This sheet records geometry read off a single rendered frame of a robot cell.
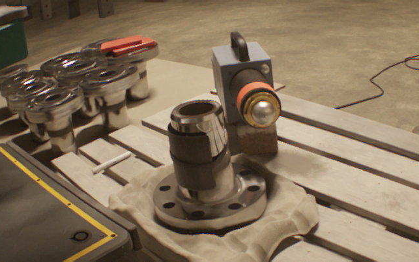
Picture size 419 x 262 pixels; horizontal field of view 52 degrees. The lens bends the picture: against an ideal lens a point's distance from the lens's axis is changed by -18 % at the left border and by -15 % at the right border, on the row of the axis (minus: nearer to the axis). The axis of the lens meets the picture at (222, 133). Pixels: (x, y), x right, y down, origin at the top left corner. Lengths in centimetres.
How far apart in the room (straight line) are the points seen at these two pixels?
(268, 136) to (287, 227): 41
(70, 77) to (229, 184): 119
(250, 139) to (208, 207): 34
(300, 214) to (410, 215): 27
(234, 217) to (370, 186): 36
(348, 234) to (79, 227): 56
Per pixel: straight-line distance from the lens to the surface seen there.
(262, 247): 99
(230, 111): 138
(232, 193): 112
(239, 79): 129
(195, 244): 103
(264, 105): 116
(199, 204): 111
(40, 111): 178
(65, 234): 87
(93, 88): 189
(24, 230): 92
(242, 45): 134
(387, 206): 114
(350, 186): 122
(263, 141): 138
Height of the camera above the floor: 78
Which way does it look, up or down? 24 degrees down
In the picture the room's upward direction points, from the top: 7 degrees counter-clockwise
